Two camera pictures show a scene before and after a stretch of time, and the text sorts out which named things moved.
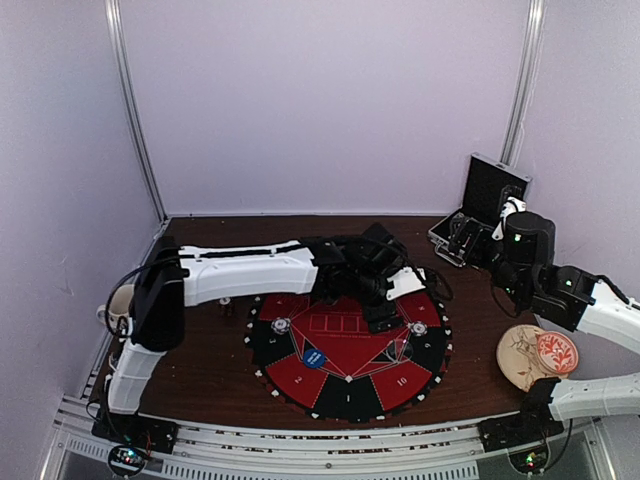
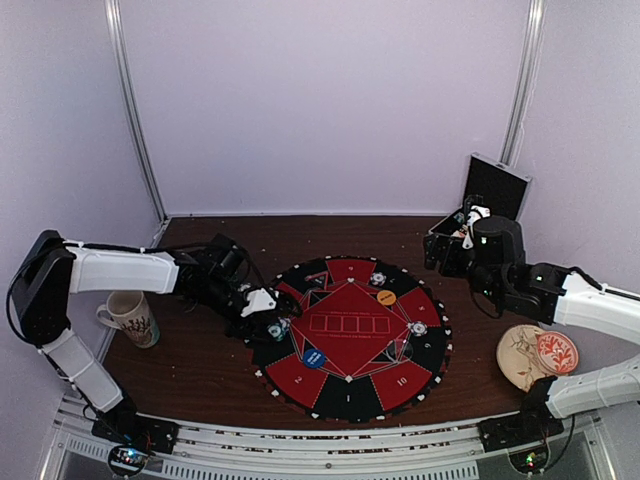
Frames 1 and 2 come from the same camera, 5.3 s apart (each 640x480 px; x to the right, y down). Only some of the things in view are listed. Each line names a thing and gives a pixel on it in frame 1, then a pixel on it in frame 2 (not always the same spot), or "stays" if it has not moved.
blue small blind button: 313,358 stays
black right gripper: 473,256 → 434,254
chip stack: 419,328 stays
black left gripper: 373,314 → 250,328
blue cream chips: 281,325 stays
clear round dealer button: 399,349 stays
